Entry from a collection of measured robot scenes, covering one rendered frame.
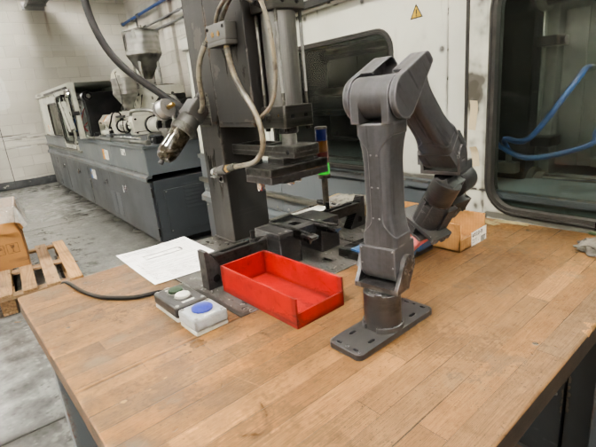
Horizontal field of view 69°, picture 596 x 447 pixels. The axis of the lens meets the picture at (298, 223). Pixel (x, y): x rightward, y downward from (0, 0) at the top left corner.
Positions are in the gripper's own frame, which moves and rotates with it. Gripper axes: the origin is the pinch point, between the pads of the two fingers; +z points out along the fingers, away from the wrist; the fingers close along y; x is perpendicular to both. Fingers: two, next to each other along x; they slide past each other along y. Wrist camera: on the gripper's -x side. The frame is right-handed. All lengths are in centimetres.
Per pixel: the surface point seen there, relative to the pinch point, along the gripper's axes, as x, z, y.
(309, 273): 22.6, 3.7, 6.9
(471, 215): -26.1, -2.0, 0.8
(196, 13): 16, -24, 74
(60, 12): -171, 268, 930
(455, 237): -14.7, -1.3, -2.4
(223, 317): 41.8, 7.6, 7.6
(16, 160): -35, 504, 801
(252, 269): 26.6, 12.8, 19.3
